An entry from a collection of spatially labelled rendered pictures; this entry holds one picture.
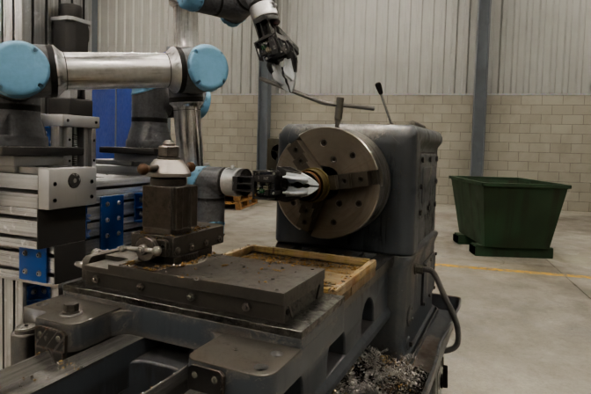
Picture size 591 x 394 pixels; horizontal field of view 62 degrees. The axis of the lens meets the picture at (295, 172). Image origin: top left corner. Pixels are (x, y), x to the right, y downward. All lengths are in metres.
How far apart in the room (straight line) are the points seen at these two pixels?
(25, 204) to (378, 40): 10.77
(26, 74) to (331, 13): 10.95
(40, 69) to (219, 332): 0.68
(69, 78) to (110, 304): 0.54
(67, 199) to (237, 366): 0.68
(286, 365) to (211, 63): 0.82
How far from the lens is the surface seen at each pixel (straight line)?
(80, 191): 1.23
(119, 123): 7.97
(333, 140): 1.35
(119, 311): 0.87
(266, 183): 1.20
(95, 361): 0.80
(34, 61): 1.17
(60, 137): 1.53
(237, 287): 0.75
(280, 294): 0.72
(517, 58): 11.64
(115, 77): 1.22
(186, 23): 1.79
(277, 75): 1.38
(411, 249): 1.49
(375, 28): 11.68
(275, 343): 0.73
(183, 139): 1.41
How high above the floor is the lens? 1.18
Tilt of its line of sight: 3 degrees down
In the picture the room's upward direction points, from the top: 2 degrees clockwise
